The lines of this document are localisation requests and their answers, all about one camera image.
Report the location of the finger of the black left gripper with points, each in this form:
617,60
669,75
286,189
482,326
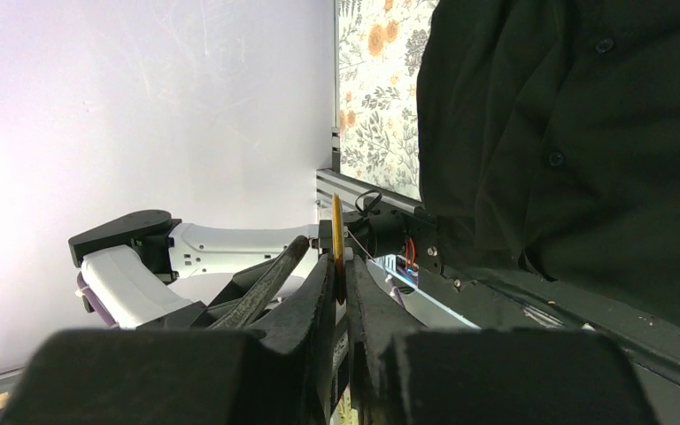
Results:
248,308

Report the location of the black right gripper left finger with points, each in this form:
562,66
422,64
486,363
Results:
277,371

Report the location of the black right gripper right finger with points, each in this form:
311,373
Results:
403,372

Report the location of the round white brooch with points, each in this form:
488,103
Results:
337,228

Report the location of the black shirt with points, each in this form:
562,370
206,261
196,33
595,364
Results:
549,142

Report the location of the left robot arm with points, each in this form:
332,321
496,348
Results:
126,266

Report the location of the aluminium frame rail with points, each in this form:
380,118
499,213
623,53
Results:
353,192

